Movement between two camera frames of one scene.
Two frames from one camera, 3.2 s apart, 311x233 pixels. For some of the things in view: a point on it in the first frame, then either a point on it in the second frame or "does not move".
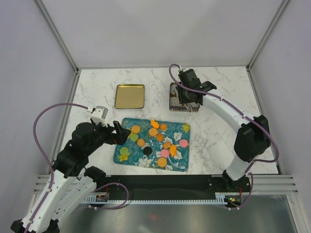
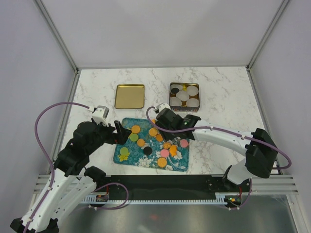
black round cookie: (147, 150) does not move
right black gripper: (182, 99) → (167, 137)
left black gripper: (121, 135) does not move
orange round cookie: (153, 131) does not move
